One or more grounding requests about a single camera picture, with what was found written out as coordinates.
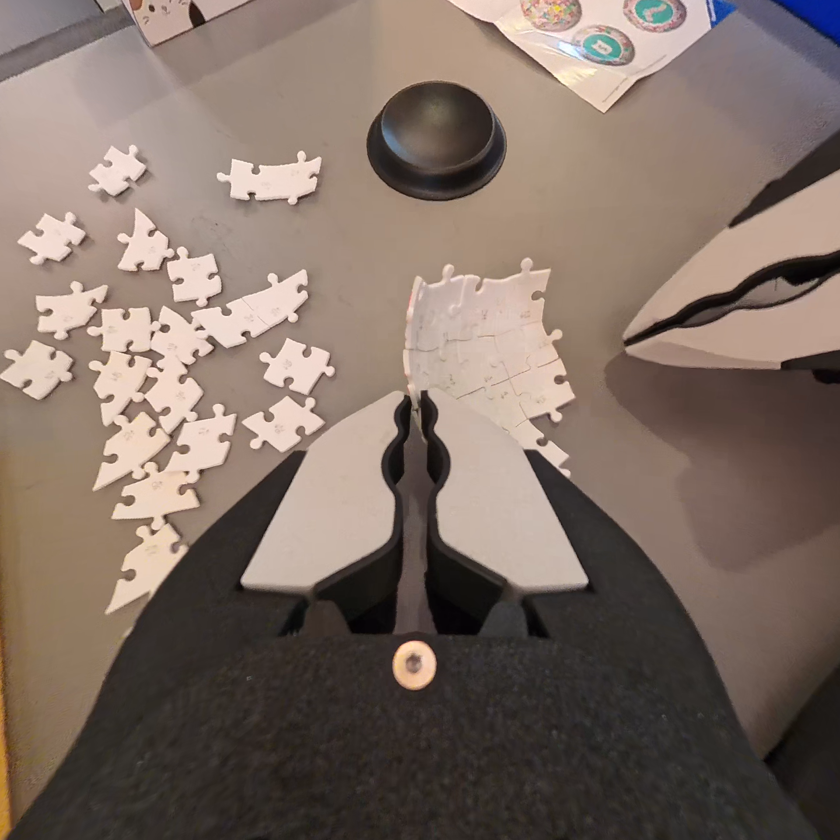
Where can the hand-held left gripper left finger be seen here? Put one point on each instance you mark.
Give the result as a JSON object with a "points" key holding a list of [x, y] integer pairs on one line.
{"points": [[328, 512]]}

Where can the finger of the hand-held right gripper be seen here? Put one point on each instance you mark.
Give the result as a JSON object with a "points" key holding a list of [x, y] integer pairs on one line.
{"points": [[754, 243], [774, 328]]}

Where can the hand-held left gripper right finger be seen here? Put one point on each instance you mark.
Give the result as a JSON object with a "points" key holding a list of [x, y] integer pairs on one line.
{"points": [[505, 518]]}

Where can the curved assembled puzzle section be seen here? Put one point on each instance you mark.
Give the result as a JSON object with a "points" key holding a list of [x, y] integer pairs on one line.
{"points": [[485, 341]]}

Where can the pile of white puzzle pieces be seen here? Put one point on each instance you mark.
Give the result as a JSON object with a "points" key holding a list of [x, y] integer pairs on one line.
{"points": [[164, 394]]}

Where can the joined white puzzle piece pair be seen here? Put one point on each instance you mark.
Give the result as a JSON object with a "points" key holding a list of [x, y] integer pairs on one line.
{"points": [[269, 180]]}

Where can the colourful puzzle ball box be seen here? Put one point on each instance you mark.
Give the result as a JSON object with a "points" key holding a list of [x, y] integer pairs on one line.
{"points": [[164, 16]]}

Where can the white printed paper sheet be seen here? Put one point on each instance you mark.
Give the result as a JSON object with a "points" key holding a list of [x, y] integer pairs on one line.
{"points": [[590, 46]]}

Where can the black round stand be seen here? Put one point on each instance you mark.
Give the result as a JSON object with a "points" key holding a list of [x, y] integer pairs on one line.
{"points": [[433, 138]]}

